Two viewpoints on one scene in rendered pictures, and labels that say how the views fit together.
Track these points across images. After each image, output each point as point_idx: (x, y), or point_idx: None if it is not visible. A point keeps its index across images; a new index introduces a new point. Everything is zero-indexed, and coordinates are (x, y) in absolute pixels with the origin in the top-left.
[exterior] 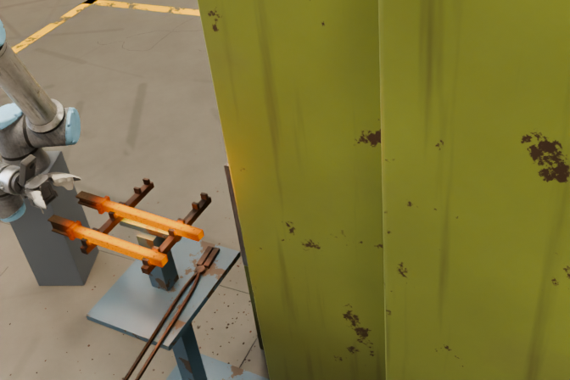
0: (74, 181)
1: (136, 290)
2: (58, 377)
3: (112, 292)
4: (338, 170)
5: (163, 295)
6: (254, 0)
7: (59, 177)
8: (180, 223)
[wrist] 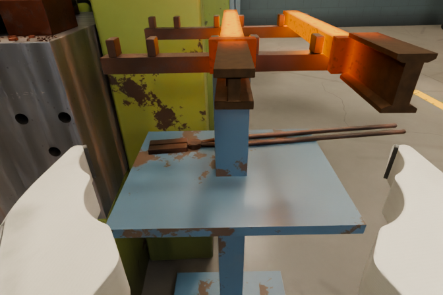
0: (95, 176)
1: (267, 188)
2: None
3: (295, 216)
4: None
5: (253, 159)
6: None
7: (84, 223)
8: (225, 13)
